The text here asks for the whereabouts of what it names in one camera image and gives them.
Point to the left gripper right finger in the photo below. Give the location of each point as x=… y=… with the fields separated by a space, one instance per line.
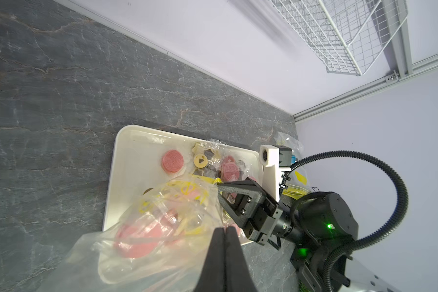
x=237 y=276

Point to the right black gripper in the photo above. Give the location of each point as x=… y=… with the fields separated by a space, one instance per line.
x=262 y=219

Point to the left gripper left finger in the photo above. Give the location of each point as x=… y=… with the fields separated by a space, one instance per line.
x=213 y=274

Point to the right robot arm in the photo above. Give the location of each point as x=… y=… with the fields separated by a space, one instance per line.
x=320 y=224

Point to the poured wrapped cookie pile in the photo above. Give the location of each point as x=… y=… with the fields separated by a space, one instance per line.
x=167 y=159

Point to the white rectangular tray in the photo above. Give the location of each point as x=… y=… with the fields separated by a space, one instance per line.
x=122 y=180

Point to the white wire wall basket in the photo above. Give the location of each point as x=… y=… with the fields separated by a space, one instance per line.
x=347 y=36

